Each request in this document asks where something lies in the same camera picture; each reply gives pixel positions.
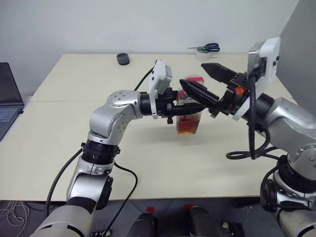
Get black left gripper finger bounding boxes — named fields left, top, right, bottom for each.
left=172, top=103, right=205, bottom=116

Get white floor cables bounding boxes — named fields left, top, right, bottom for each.
left=0, top=199, right=31, bottom=224

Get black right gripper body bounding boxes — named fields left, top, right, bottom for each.
left=209, top=73, right=250, bottom=119

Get white tape roll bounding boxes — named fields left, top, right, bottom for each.
left=196, top=50, right=211, bottom=62

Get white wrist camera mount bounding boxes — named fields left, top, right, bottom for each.
left=232, top=37, right=281, bottom=121
left=147, top=59, right=173, bottom=120

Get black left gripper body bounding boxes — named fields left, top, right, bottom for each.
left=158, top=87, right=179, bottom=125

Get dark laptop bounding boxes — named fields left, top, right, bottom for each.
left=0, top=62, right=24, bottom=142

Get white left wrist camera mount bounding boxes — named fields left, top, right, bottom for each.
left=147, top=59, right=173, bottom=120

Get black round cap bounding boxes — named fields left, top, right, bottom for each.
left=116, top=52, right=130, bottom=66

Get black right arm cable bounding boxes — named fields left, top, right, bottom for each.
left=226, top=74, right=271, bottom=161

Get blue handled scissors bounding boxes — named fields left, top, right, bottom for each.
left=187, top=43, right=220, bottom=53

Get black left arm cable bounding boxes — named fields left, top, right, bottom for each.
left=46, top=66, right=158, bottom=224

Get dark rounded shape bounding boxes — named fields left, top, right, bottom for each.
left=189, top=206, right=218, bottom=237
left=129, top=212, right=158, bottom=237

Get clear bottle with brown drink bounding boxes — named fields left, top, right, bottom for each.
left=176, top=75, right=206, bottom=136

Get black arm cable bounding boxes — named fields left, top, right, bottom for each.
left=46, top=66, right=158, bottom=224
left=226, top=74, right=271, bottom=161

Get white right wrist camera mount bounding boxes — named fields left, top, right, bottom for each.
left=232, top=37, right=281, bottom=121

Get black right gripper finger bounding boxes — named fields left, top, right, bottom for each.
left=201, top=63, right=237, bottom=83
left=180, top=79, right=219, bottom=109

